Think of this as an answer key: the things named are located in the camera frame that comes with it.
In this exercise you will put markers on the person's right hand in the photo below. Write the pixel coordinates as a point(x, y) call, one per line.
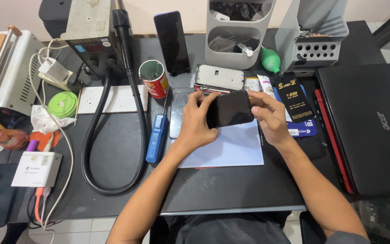
point(276, 122)

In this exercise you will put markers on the person's left hand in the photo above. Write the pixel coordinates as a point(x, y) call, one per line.
point(195, 125)

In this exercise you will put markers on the person's left fingers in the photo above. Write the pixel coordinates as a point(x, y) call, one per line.
point(201, 97)

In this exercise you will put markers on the black smartphone with rounded corners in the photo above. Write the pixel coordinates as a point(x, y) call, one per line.
point(230, 109)

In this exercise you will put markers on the stack of silver phone frames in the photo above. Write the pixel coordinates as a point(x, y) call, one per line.
point(220, 77)

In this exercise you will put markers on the flat black phone screen glass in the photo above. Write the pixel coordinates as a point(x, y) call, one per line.
point(178, 111)

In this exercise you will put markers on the red tin can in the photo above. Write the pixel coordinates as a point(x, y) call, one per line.
point(157, 84)

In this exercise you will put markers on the white yellow packet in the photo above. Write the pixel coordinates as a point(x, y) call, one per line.
point(252, 84)

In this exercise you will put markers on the blue electric screwdriver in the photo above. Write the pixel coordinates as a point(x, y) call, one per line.
point(157, 139)

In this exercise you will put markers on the pale blue work mat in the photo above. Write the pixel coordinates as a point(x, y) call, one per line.
point(235, 149)

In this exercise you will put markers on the black phone on stand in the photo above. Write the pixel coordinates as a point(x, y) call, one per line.
point(172, 42)

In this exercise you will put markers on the white glue tube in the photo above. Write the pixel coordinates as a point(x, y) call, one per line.
point(266, 86)

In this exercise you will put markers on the green rubber air blower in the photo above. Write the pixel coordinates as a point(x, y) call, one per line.
point(270, 61)

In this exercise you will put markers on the grey two-tier organizer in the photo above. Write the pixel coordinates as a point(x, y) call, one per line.
point(235, 23)

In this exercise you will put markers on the white rectangular tile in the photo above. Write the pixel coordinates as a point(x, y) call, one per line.
point(113, 100)

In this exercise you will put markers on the black screen protector pack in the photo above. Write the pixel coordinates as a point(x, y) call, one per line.
point(293, 96)

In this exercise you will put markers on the blue white package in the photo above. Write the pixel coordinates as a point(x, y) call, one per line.
point(303, 128)

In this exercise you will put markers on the grey tool holder rack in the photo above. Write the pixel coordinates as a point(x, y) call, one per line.
point(313, 50)

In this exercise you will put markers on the grey hot air station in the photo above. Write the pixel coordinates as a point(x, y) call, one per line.
point(93, 37)

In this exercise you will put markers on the thin wooden stick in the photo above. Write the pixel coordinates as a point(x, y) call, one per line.
point(77, 108)

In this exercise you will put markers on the person's black clothing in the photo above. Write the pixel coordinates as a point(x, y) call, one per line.
point(222, 228)

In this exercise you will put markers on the red-edged laptop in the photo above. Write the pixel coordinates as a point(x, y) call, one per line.
point(332, 145)

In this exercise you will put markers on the green round tape reel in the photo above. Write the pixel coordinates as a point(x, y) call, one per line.
point(63, 104)

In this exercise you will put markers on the white power adapter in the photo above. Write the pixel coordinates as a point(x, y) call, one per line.
point(54, 70)

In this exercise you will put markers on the white crumpled plastic bag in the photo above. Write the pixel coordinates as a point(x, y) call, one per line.
point(44, 120)

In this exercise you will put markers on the orange plastic piece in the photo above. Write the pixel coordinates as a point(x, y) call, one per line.
point(41, 137)

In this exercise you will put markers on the black chair seat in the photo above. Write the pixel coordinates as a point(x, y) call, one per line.
point(311, 228)

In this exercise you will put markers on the black laptop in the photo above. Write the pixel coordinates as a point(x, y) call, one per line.
point(371, 128)

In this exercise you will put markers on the white charger box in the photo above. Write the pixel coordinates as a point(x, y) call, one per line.
point(37, 169)

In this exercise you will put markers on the white screen separator machine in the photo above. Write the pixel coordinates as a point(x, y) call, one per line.
point(8, 74)

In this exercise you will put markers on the orange drink bottle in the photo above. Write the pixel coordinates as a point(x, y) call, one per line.
point(2, 135)

